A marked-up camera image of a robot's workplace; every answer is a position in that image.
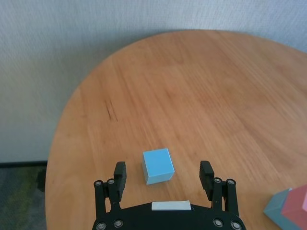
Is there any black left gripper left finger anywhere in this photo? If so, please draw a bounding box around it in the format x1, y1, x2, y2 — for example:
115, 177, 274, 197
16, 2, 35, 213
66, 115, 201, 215
93, 161, 127, 218

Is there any light blue cube block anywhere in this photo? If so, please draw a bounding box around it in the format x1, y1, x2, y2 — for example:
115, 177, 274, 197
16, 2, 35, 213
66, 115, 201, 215
263, 188, 294, 227
141, 148, 175, 185

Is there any black baseboard strip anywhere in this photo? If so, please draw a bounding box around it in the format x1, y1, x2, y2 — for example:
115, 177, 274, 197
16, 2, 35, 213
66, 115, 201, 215
0, 161, 47, 169

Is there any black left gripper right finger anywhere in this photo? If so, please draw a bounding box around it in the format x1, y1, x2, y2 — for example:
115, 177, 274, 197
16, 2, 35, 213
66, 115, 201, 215
200, 161, 239, 214

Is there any pink cube block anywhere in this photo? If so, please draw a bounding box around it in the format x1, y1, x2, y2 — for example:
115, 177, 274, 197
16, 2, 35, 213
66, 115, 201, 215
281, 184, 307, 230

